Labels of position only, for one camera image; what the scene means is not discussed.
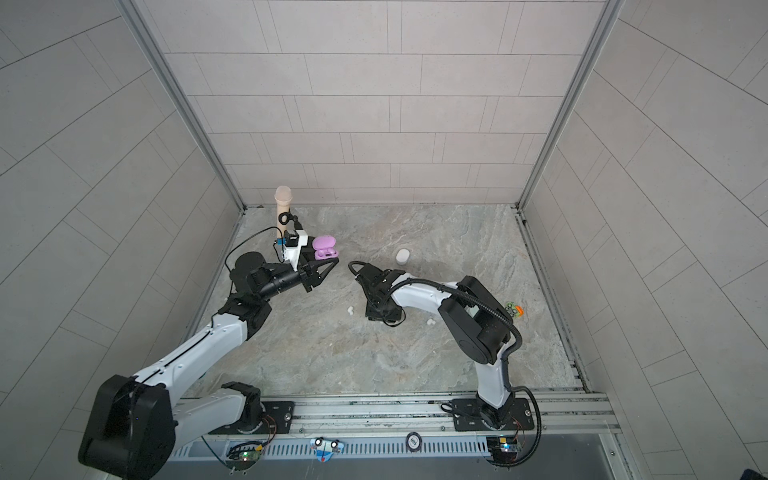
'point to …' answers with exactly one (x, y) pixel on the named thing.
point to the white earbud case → (402, 256)
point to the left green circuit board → (244, 454)
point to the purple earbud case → (324, 247)
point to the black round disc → (413, 442)
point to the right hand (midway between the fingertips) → (375, 318)
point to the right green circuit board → (503, 449)
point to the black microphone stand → (289, 217)
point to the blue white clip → (324, 449)
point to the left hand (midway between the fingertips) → (338, 258)
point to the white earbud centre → (430, 321)
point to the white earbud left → (350, 310)
